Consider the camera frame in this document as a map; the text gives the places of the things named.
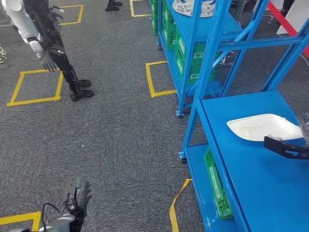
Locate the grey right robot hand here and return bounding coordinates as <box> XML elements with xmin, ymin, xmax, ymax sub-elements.
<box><xmin>264</xmin><ymin>113</ymin><xmax>309</xmax><ymax>161</ymax></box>

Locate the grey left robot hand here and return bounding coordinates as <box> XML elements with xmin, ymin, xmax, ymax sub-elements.
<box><xmin>72</xmin><ymin>181</ymin><xmax>92</xmax><ymax>221</ymax></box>

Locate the white plastic car part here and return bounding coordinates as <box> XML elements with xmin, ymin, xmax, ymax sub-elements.
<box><xmin>226</xmin><ymin>114</ymin><xmax>304</xmax><ymax>142</ymax></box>

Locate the blue metal shelf rack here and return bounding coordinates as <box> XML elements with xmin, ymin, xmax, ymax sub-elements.
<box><xmin>179</xmin><ymin>0</ymin><xmax>309</xmax><ymax>232</ymax></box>
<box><xmin>148</xmin><ymin>0</ymin><xmax>243</xmax><ymax>117</ymax></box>

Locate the green plastic crate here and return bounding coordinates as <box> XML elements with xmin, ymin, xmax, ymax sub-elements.
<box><xmin>150</xmin><ymin>0</ymin><xmax>160</xmax><ymax>36</ymax></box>
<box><xmin>175</xmin><ymin>29</ymin><xmax>221</xmax><ymax>66</ymax></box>
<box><xmin>203</xmin><ymin>146</ymin><xmax>234</xmax><ymax>220</ymax></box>
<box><xmin>162</xmin><ymin>0</ymin><xmax>177</xmax><ymax>51</ymax></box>
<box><xmin>175</xmin><ymin>53</ymin><xmax>219</xmax><ymax>86</ymax></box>

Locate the loose yellow tape strip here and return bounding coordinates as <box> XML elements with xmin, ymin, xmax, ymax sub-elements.
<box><xmin>169</xmin><ymin>178</ymin><xmax>193</xmax><ymax>232</ymax></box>

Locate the office chair base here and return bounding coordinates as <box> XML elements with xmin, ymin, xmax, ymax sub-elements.
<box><xmin>219</xmin><ymin>50</ymin><xmax>236</xmax><ymax>67</ymax></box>

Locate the white board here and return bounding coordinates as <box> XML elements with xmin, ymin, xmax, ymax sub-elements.
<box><xmin>276</xmin><ymin>0</ymin><xmax>309</xmax><ymax>35</ymax></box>

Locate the white and black humanoid robot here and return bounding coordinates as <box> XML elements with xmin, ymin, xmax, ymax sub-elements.
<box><xmin>0</xmin><ymin>0</ymin><xmax>95</xmax><ymax>102</ymax></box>

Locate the person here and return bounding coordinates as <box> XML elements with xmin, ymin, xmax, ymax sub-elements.
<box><xmin>268</xmin><ymin>0</ymin><xmax>295</xmax><ymax>25</ymax></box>

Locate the silver wheel cover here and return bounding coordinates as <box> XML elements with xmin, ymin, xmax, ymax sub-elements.
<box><xmin>173</xmin><ymin>0</ymin><xmax>216</xmax><ymax>18</ymax></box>

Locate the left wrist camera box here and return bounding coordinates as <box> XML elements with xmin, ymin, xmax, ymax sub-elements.
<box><xmin>63</xmin><ymin>175</ymin><xmax>81</xmax><ymax>205</ymax></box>

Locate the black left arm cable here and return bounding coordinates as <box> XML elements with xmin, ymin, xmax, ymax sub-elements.
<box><xmin>41</xmin><ymin>202</ymin><xmax>73</xmax><ymax>232</ymax></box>

